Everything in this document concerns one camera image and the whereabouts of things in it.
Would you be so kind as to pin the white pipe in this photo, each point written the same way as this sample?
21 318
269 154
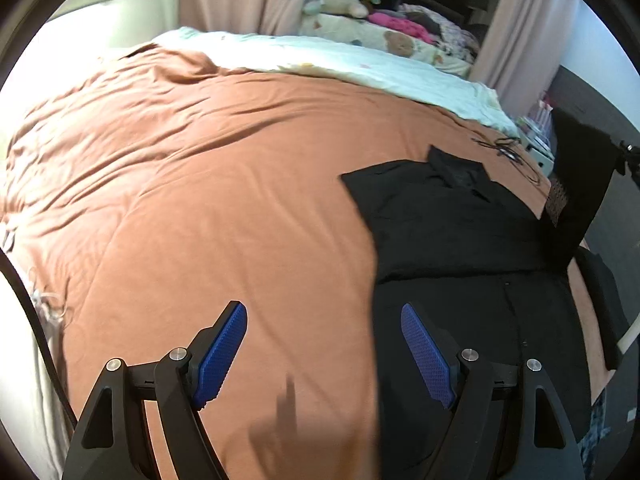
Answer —
629 337

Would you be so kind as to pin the black shirt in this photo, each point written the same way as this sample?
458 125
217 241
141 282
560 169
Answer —
450 230

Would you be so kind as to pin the dark cloth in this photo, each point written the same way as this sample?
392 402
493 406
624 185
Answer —
602 305

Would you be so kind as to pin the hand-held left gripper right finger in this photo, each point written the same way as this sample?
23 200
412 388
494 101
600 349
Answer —
427 355

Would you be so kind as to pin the cream plush toy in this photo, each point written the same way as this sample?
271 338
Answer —
335 2

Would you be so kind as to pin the black hanging cloth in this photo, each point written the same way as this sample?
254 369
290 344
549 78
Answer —
580 180

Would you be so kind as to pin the bear print pillow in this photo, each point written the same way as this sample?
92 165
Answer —
370 35

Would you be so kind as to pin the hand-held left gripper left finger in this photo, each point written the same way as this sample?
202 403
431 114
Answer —
222 355

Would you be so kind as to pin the pale green printed quilt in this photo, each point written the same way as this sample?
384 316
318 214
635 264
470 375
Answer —
325 57

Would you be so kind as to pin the pink clothes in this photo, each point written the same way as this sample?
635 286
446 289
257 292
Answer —
400 22

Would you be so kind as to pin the orange blanket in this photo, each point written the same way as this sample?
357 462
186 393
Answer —
190 175

